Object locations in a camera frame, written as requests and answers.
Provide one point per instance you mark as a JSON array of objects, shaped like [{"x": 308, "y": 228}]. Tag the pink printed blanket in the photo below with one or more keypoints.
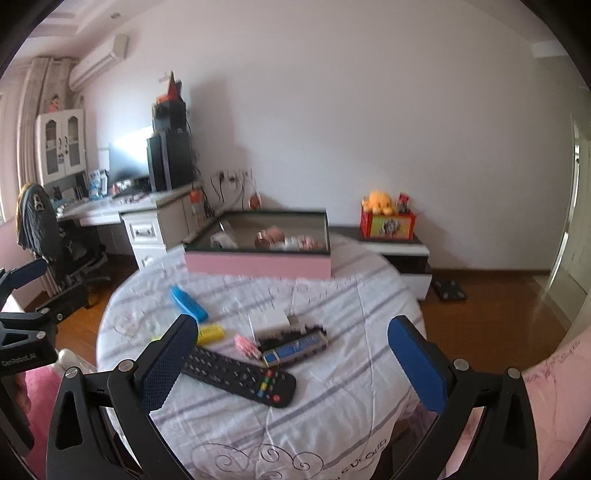
[{"x": 558, "y": 415}]

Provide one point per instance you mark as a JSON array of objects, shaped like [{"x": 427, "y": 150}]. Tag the red printed toy box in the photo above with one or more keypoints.
[{"x": 388, "y": 226}]

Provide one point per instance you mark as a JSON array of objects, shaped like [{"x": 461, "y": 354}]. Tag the white wall socket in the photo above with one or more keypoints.
[
  {"x": 247, "y": 174},
  {"x": 234, "y": 176},
  {"x": 222, "y": 176}
]

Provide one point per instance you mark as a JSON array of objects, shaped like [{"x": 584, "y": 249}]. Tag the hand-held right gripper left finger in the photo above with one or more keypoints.
[{"x": 168, "y": 360}]

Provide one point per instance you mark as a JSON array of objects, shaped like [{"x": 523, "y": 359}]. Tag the black office chair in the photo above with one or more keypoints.
[{"x": 78, "y": 258}]

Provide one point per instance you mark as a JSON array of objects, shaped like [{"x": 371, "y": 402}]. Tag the blue white desk box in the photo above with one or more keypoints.
[{"x": 98, "y": 182}]

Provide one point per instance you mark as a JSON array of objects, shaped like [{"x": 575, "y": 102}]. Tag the red white ornament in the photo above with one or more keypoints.
[{"x": 255, "y": 202}]

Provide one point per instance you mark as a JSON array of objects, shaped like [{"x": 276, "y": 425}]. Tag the red gift box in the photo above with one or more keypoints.
[{"x": 173, "y": 87}]

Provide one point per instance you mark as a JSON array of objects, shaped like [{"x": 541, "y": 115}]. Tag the black printed jacket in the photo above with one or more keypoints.
[{"x": 37, "y": 217}]

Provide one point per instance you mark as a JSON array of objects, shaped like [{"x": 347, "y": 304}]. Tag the small pink doll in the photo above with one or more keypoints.
[{"x": 54, "y": 102}]

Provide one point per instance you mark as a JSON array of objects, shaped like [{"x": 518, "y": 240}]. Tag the white door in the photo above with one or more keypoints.
[{"x": 579, "y": 258}]

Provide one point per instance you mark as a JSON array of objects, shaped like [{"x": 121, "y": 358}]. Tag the black speaker box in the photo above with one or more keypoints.
[{"x": 171, "y": 115}]

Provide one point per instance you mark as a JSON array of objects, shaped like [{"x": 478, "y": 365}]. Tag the black remote control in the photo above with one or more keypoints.
[{"x": 221, "y": 369}]

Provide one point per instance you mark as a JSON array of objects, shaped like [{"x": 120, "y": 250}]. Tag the pink storage box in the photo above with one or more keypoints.
[{"x": 258, "y": 267}]

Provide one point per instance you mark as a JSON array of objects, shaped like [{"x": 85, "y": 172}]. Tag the white desk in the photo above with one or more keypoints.
[{"x": 143, "y": 230}]

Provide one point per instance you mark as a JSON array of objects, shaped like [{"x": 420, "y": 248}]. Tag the pink bedding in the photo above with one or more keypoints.
[{"x": 41, "y": 392}]

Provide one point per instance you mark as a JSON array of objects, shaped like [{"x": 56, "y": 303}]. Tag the black computer monitor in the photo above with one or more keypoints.
[{"x": 129, "y": 157}]

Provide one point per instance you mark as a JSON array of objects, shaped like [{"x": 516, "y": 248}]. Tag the white charger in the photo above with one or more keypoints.
[{"x": 272, "y": 321}]

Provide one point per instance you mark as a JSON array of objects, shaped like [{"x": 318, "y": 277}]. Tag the black white low cabinet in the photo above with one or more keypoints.
[{"x": 401, "y": 251}]

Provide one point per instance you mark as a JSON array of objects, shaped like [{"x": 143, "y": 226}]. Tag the small toy figures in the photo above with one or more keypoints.
[{"x": 404, "y": 203}]

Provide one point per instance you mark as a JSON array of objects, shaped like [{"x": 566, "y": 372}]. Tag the blue yellow small box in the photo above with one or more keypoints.
[{"x": 295, "y": 349}]

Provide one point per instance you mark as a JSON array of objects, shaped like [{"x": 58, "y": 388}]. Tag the white bed frame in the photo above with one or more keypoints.
[{"x": 69, "y": 360}]

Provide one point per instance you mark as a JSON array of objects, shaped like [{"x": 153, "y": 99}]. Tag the black computer tower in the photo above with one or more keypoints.
[{"x": 171, "y": 161}]

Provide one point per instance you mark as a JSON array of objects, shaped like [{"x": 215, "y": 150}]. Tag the blue plastic case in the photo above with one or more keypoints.
[{"x": 189, "y": 304}]

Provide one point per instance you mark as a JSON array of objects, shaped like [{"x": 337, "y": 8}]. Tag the beige curtain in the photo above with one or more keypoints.
[{"x": 39, "y": 87}]

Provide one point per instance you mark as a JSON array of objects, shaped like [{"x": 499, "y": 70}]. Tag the white roll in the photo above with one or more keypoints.
[{"x": 224, "y": 241}]

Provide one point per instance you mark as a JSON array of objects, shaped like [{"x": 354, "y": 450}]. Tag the yellow highlighter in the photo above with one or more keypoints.
[{"x": 210, "y": 334}]

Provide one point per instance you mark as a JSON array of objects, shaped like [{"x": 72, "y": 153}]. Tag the black floor scale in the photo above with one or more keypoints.
[{"x": 450, "y": 290}]

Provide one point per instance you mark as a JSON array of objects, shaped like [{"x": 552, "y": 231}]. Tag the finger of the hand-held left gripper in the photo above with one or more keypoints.
[
  {"x": 64, "y": 300},
  {"x": 21, "y": 273}
]

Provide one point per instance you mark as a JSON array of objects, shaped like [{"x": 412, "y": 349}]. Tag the white glass-door cabinet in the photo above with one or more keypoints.
[{"x": 62, "y": 117}]

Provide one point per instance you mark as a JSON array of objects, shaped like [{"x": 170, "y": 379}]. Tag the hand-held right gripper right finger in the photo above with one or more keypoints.
[{"x": 418, "y": 364}]

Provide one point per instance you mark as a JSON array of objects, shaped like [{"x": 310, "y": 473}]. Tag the orange cap bottle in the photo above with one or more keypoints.
[{"x": 196, "y": 199}]

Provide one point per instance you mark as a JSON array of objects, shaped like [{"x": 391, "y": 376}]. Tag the pink block toy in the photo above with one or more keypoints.
[{"x": 247, "y": 346}]

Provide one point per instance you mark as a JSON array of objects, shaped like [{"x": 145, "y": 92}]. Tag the orange octopus plush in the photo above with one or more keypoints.
[{"x": 378, "y": 201}]

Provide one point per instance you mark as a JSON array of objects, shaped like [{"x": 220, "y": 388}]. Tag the white air conditioner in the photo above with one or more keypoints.
[{"x": 97, "y": 62}]

